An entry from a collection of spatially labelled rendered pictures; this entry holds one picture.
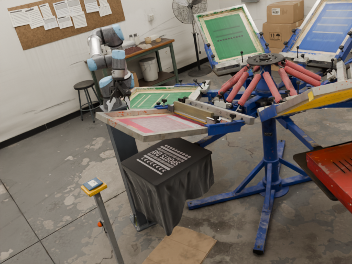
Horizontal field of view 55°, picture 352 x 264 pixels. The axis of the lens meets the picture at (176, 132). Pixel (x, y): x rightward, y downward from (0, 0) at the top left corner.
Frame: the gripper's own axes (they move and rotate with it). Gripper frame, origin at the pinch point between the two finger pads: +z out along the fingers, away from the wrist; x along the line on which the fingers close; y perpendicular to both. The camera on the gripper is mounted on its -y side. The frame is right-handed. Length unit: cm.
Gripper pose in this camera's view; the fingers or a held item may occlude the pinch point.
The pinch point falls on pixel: (119, 110)
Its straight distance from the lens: 207.6
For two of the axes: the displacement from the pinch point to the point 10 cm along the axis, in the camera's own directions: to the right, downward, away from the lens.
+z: -0.6, 9.6, 2.8
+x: -7.9, 1.3, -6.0
